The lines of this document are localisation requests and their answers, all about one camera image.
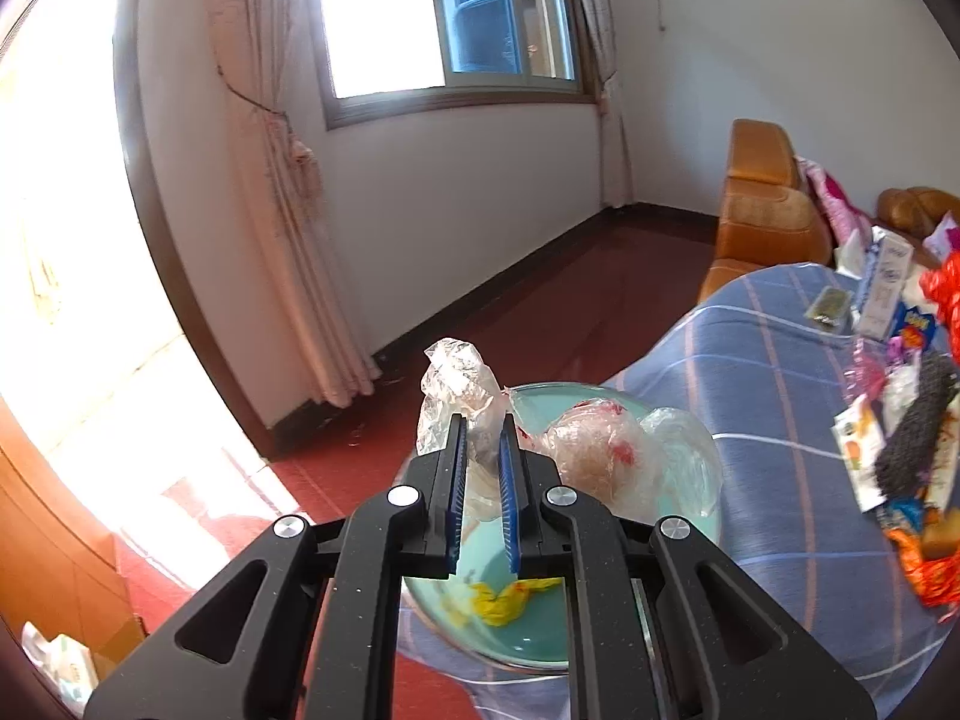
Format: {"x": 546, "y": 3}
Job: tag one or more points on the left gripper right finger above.
{"x": 661, "y": 623}

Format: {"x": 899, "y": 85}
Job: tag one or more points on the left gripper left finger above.
{"x": 303, "y": 622}

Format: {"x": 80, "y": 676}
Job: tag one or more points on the yellow plastic bag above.
{"x": 495, "y": 608}

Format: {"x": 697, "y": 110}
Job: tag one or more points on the clear plastic bag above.
{"x": 642, "y": 462}

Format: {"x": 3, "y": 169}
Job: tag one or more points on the pink cellophane wrapper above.
{"x": 871, "y": 362}

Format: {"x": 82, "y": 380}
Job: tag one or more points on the mint green trash bucket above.
{"x": 538, "y": 641}

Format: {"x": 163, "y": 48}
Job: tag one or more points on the white snack wrapper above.
{"x": 860, "y": 440}

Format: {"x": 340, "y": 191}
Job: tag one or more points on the orange red snack wrapper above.
{"x": 926, "y": 544}

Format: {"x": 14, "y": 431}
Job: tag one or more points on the blue plaid tablecloth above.
{"x": 767, "y": 384}

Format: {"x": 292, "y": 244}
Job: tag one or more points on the black mesh scrubber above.
{"x": 904, "y": 466}

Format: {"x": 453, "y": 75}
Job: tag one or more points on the blue white juice carton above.
{"x": 913, "y": 328}

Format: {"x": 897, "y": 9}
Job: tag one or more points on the orange leather armchair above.
{"x": 767, "y": 218}

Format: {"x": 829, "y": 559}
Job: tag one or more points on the right pink curtain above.
{"x": 616, "y": 175}

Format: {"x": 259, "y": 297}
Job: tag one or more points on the pink curtain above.
{"x": 281, "y": 187}
{"x": 616, "y": 175}

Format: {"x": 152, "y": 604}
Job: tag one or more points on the white tall milk carton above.
{"x": 888, "y": 261}

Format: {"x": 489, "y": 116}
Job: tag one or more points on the pink white pillow on armchair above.
{"x": 843, "y": 217}

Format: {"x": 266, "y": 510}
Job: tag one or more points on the red plastic bag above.
{"x": 943, "y": 288}

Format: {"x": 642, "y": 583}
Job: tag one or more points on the brown leather sofa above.
{"x": 914, "y": 212}

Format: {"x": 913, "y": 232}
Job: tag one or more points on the left pink curtain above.
{"x": 281, "y": 187}

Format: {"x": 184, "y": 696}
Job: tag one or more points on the window with brown frame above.
{"x": 385, "y": 58}

